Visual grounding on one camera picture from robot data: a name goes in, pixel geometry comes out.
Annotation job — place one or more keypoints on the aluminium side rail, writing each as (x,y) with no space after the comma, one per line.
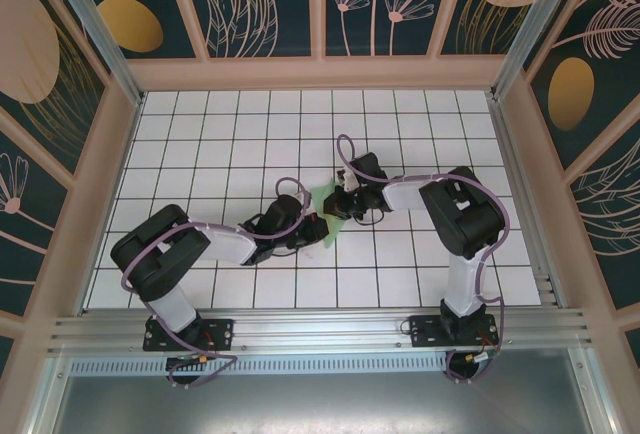
(506,144)

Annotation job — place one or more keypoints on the aluminium frame post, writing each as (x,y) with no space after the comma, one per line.
(537,29)
(95,29)

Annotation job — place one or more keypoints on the green paper sheet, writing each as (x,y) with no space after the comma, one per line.
(318,193)

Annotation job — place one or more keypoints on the grey metal sheet panel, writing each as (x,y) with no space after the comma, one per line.
(320,404)

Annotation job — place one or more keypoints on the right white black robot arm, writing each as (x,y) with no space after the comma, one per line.
(462,284)

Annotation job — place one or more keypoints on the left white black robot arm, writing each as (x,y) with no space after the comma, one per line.
(225,244)

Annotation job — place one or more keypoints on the long aluminium mounting rail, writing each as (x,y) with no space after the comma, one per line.
(320,329)

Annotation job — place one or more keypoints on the yellow power connector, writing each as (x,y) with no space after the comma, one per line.
(202,359)
(470,356)

